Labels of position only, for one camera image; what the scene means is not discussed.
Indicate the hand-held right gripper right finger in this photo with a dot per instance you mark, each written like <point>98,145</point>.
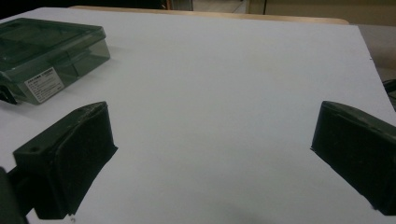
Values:
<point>358,149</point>

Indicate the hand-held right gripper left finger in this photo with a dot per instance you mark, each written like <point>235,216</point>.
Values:
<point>74,155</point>

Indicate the green transparent plastic compartment box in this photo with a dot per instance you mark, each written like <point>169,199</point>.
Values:
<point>46,53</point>

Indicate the black object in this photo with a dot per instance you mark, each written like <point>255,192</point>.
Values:
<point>390,91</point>

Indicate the light wooden table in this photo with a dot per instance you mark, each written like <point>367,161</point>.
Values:
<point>218,14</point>

